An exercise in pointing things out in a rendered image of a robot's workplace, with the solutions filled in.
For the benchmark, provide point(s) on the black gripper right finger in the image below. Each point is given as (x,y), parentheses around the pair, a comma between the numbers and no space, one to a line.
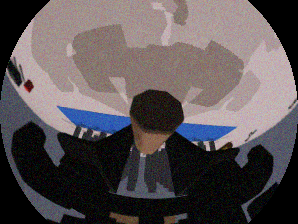
(188,162)

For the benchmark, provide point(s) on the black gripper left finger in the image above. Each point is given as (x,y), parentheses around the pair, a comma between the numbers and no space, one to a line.
(109,155)

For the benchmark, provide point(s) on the blue flat strip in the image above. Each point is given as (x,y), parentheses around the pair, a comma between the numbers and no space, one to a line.
(112,124)

